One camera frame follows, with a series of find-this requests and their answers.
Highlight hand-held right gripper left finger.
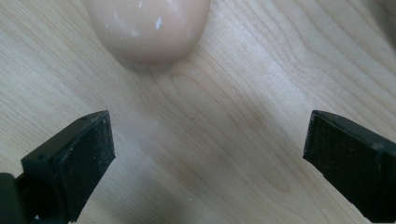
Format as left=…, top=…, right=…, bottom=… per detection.
left=21, top=109, right=117, bottom=223

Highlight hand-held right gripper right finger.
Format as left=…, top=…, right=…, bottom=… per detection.
left=303, top=109, right=396, bottom=224

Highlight beige egg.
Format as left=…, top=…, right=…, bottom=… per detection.
left=84, top=0, right=212, bottom=66

